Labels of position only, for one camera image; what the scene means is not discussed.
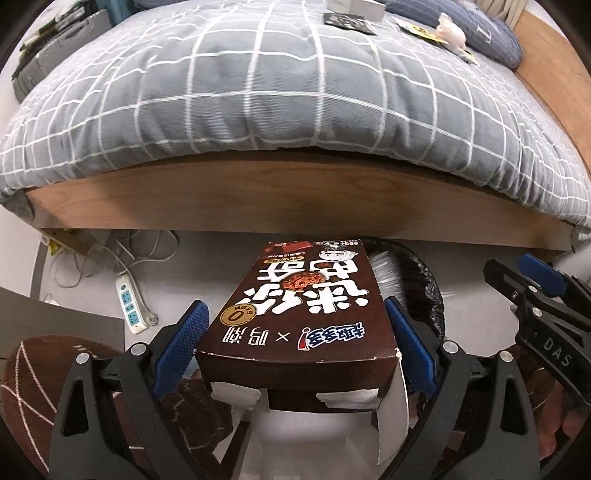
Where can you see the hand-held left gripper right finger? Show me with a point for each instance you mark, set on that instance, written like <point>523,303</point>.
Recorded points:
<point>411,350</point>

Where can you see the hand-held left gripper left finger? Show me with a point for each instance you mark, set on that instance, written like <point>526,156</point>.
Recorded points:
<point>178,350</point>

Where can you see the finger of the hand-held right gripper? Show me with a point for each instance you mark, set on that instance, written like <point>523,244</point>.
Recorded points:
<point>508,279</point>
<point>542,274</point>

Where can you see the bin with black liner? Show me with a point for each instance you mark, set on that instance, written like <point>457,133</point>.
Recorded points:
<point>425,277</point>

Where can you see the brown chocolate snack box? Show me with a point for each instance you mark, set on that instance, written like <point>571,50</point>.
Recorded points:
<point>300,323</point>

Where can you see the person's right hand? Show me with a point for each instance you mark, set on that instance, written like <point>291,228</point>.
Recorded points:
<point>556,424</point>

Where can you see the white power strip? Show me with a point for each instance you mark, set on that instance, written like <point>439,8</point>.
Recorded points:
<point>130,302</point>

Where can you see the blue checked quilt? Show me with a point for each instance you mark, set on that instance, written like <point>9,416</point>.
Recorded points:
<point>485,27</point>

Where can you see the crumpled white plastic ball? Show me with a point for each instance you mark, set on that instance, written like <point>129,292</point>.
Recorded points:
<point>450,30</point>

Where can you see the yellow snack packet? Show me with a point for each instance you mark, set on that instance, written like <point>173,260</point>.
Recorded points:
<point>418,30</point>

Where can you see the grey checked bed sheet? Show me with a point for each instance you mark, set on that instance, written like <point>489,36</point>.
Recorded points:
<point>231,87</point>

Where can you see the black wet wipe packet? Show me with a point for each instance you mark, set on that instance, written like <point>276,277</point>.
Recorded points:
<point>346,22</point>

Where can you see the white earphone box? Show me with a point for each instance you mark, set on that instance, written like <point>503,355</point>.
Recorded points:
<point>358,7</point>

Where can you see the grey suitcase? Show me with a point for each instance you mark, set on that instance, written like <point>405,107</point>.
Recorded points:
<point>55,50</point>

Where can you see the wooden bed frame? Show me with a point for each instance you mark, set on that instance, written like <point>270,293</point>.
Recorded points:
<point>300,194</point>

